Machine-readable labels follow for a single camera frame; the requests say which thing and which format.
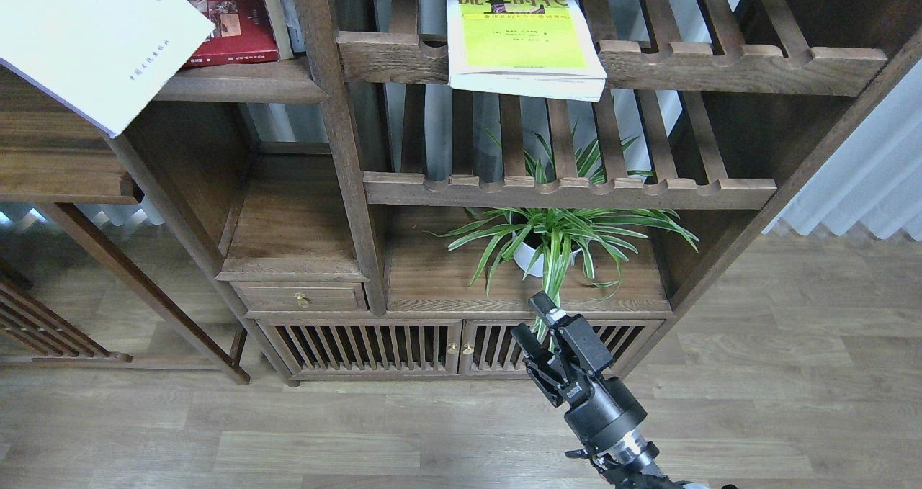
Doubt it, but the left slatted cabinet door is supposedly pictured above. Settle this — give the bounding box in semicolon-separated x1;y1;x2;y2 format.
260;320;463;380

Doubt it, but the right slatted cabinet door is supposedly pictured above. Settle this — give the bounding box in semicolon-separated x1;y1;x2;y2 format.
458;318;663;380

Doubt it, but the white plant pot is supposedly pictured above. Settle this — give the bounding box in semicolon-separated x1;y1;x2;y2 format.
511;228;581;282

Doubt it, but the white upright book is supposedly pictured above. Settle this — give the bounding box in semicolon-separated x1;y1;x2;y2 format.
281;0;306;53

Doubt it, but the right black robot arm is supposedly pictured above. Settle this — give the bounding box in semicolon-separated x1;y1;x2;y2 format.
511;292;698;488

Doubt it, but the dark wooden bookshelf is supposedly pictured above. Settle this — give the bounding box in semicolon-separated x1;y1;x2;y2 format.
0;0;922;388

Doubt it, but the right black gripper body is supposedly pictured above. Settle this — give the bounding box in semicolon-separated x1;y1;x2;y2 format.
529;351;648;450

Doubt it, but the white purple book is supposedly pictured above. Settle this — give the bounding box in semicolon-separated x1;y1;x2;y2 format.
1;0;213;137

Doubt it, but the small wooden drawer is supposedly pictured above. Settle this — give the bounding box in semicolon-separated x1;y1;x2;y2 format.
230;282;367;312

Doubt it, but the slatted cabinet door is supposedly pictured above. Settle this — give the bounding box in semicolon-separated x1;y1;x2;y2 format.
458;318;663;380
260;320;463;380

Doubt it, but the red cover book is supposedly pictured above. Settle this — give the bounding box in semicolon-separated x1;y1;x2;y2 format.
183;0;279;68

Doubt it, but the yellow cover book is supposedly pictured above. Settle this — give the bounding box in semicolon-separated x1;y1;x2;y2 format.
447;0;608;102

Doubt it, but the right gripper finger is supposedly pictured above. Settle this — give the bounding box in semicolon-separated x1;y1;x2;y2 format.
528;292;614;375
511;323;563;396

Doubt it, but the brown upright book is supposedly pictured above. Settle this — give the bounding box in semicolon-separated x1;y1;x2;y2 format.
264;0;295;61

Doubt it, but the spider plant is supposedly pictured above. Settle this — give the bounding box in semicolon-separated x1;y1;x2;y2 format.
431;122;699;346

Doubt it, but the white curtain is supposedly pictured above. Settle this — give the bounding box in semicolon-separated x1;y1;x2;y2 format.
764;63;921;241

